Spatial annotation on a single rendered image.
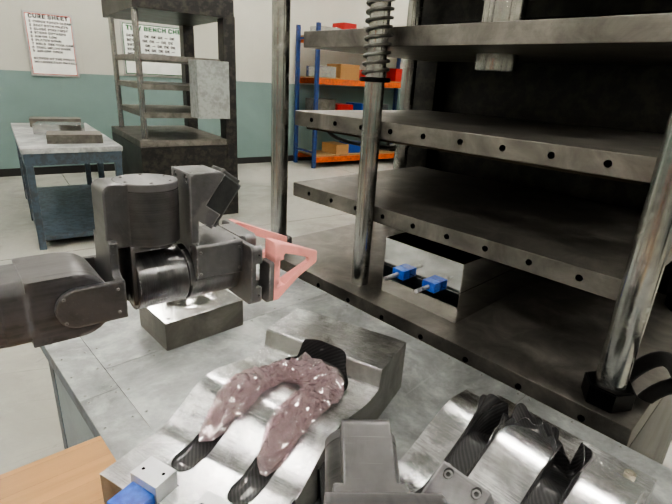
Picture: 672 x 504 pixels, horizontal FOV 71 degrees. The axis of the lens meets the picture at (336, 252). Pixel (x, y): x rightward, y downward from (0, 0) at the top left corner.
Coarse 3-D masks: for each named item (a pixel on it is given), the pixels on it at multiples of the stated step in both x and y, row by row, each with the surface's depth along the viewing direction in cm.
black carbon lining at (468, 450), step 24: (480, 408) 70; (504, 408) 72; (480, 432) 71; (552, 432) 65; (456, 456) 66; (480, 456) 65; (552, 456) 62; (576, 456) 65; (552, 480) 63; (576, 480) 59
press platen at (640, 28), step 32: (320, 32) 149; (352, 32) 140; (416, 32) 124; (448, 32) 117; (480, 32) 111; (512, 32) 106; (544, 32) 101; (576, 32) 96; (608, 32) 92; (640, 32) 88; (640, 64) 146
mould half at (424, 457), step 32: (448, 416) 71; (416, 448) 68; (448, 448) 67; (512, 448) 65; (544, 448) 64; (576, 448) 75; (416, 480) 64; (480, 480) 63; (512, 480) 61; (608, 480) 60; (640, 480) 70
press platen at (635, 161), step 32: (320, 128) 154; (352, 128) 143; (384, 128) 134; (416, 128) 126; (448, 128) 123; (480, 128) 129; (512, 128) 135; (544, 128) 142; (576, 128) 149; (608, 128) 158; (512, 160) 108; (544, 160) 103; (576, 160) 98; (608, 160) 96; (640, 160) 90
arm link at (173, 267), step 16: (128, 256) 44; (144, 256) 45; (160, 256) 45; (176, 256) 46; (128, 272) 44; (144, 272) 44; (160, 272) 45; (176, 272) 45; (128, 288) 45; (144, 288) 44; (160, 288) 45; (176, 288) 46; (144, 304) 45
